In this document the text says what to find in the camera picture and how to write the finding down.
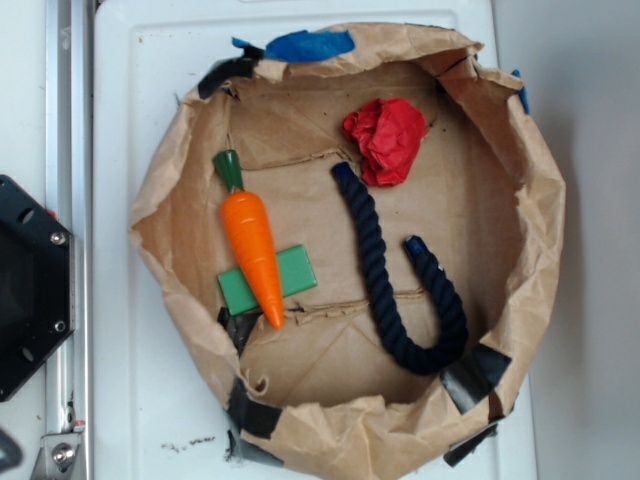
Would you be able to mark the green rectangular block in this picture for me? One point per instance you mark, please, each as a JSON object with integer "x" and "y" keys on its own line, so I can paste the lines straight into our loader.
{"x": 296, "y": 275}

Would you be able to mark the brown paper bag container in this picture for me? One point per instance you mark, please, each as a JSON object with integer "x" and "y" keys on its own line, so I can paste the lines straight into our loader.
{"x": 321, "y": 394}

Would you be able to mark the orange toy carrot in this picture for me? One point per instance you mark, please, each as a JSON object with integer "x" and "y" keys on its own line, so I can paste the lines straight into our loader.
{"x": 248, "y": 229}

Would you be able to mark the crumpled red paper ball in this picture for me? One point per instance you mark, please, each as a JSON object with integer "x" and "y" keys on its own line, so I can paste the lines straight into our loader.
{"x": 388, "y": 133}

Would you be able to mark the blue tape strip top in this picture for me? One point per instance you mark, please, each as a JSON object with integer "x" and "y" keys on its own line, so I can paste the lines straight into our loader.
{"x": 305, "y": 46}

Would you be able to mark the blue tape strip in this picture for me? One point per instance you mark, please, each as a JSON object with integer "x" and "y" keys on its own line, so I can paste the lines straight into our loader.
{"x": 522, "y": 93}
{"x": 305, "y": 46}

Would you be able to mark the blue tape strip right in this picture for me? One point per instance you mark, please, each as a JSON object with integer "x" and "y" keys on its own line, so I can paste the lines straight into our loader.
{"x": 522, "y": 93}

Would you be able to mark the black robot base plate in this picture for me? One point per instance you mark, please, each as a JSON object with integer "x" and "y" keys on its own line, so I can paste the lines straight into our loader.
{"x": 35, "y": 286}

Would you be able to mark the aluminium frame rail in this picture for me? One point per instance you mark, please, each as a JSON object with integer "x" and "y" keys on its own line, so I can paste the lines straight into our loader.
{"x": 69, "y": 28}

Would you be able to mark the metal corner bracket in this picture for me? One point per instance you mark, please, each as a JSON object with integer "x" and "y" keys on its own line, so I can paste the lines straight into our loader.
{"x": 60, "y": 457}

